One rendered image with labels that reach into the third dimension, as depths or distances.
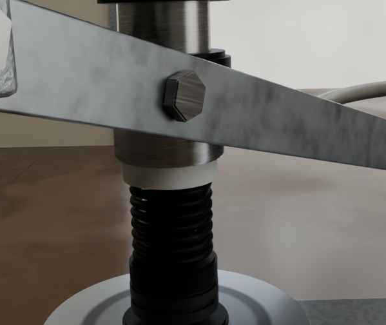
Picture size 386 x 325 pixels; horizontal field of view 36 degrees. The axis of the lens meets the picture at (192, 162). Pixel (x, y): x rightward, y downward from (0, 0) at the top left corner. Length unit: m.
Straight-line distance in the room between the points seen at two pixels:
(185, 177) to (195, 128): 0.06
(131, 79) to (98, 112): 0.03
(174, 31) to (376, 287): 2.32
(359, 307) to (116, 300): 0.22
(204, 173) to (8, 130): 5.15
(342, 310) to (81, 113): 0.35
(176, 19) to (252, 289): 0.26
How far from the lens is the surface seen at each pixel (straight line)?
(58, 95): 0.29
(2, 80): 0.24
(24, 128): 5.49
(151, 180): 0.41
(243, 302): 0.52
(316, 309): 0.57
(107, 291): 0.55
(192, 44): 0.40
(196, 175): 0.41
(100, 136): 5.35
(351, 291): 2.60
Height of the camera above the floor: 1.14
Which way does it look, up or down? 14 degrees down
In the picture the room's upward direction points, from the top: 2 degrees counter-clockwise
